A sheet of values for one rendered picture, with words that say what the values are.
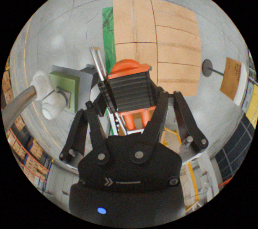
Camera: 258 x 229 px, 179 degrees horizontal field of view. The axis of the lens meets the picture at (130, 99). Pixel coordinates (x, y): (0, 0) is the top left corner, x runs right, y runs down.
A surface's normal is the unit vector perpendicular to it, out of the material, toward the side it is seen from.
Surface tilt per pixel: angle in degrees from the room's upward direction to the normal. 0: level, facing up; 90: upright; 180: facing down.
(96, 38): 0
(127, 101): 0
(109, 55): 0
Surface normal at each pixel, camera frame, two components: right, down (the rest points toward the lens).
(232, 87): -0.98, -0.16
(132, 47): 0.01, 0.47
